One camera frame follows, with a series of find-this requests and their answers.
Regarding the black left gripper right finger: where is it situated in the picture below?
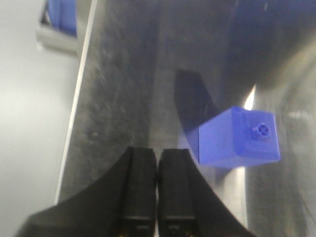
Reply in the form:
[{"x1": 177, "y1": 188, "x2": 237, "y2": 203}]
[{"x1": 158, "y1": 149, "x2": 253, "y2": 237}]

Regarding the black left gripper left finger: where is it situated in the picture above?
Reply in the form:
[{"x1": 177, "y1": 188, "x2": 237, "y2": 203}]
[{"x1": 16, "y1": 147, "x2": 157, "y2": 237}]

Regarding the blue block part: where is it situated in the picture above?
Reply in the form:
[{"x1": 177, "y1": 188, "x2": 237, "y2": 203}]
[{"x1": 198, "y1": 107, "x2": 281, "y2": 169}]

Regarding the blue bin under table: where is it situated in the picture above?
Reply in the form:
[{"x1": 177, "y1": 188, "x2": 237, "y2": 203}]
[{"x1": 39, "y1": 0, "x2": 77, "y2": 38}]

